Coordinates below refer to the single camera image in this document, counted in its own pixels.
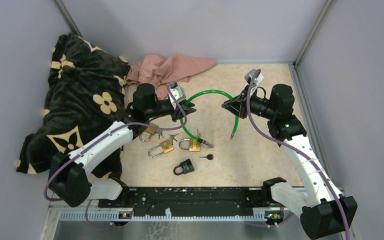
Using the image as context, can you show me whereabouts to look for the green cable lock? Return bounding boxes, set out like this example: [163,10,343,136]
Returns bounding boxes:
[185,93,236,151]

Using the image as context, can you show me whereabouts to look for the long-shackle brass padlock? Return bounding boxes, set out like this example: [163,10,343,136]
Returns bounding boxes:
[148,139,174,159]

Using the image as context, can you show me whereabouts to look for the small brass padlock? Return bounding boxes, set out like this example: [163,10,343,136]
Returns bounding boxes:
[139,123,158,142]

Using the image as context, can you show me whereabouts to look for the large brass padlock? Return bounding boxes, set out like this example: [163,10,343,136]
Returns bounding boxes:
[178,138,201,152]

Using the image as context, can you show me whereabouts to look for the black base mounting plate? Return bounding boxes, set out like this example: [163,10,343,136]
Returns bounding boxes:
[98,187,291,227]

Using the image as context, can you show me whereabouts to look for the black padlock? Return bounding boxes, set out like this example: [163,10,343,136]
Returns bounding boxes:
[173,159,195,176]

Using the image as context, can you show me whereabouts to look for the small silver key pair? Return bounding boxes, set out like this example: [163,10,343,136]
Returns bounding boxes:
[168,133,179,143]

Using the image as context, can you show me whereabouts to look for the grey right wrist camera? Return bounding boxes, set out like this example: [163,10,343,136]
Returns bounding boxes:
[244,69,265,88]

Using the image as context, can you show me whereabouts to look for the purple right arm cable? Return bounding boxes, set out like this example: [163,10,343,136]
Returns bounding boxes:
[245,68,352,240]

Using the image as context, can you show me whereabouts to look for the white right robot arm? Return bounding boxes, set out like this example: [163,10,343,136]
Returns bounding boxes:
[221,84,358,240]

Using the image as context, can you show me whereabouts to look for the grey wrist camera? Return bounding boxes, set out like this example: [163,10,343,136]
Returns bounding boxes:
[244,69,265,88]
[168,82,187,108]

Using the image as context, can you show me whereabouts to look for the pink crumpled cloth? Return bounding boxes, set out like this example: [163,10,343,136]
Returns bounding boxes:
[125,54,218,100]

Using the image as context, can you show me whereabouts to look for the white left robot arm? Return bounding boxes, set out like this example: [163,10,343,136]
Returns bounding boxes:
[43,82,196,208]

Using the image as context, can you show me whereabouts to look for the black-head key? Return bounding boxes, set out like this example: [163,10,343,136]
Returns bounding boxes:
[200,154,214,161]

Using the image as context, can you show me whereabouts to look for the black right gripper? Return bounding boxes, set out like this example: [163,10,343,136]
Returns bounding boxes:
[222,84,277,120]

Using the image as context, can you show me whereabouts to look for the black floral plush blanket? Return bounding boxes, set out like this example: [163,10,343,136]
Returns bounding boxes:
[16,33,131,174]

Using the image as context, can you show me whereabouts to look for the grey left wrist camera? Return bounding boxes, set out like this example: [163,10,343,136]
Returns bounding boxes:
[168,82,187,108]

